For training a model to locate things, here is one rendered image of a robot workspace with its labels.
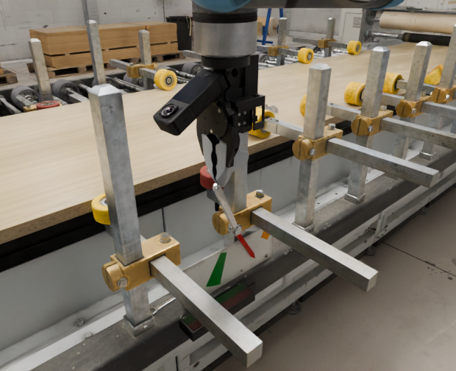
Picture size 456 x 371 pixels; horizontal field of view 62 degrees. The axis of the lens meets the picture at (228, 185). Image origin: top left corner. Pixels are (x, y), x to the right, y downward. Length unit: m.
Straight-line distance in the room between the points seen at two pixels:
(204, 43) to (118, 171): 0.23
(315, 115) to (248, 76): 0.34
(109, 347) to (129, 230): 0.24
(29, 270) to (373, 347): 1.34
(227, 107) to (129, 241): 0.28
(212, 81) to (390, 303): 1.59
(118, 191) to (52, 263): 0.33
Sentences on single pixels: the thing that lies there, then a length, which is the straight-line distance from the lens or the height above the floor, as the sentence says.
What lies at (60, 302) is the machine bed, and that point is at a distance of 0.96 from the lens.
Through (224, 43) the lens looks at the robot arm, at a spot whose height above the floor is 1.22.
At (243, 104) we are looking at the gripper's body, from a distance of 0.58.
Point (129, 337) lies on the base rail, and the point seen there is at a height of 0.70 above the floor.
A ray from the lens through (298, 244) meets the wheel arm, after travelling 0.76.
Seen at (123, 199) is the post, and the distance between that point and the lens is 0.62.
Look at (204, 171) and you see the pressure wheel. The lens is 0.89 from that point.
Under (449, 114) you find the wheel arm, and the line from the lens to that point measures 1.35.
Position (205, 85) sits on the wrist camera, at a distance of 0.55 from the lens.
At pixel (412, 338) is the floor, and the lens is 1.85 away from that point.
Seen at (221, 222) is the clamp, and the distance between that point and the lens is 0.79.
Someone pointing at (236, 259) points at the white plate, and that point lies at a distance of 0.86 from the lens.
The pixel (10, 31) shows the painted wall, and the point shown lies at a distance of 7.88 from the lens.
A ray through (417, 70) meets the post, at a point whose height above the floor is 1.06.
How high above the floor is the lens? 1.29
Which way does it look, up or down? 28 degrees down
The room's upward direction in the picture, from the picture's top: straight up
